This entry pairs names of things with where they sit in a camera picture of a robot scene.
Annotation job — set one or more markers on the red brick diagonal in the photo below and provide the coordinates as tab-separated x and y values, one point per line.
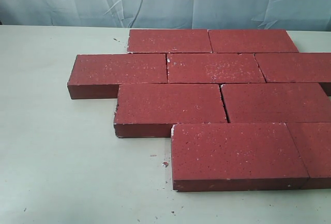
151	110

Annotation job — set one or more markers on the red brick front large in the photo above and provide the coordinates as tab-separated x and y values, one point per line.
235	157

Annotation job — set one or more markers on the white backdrop cloth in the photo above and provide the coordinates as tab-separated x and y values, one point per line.
301	15

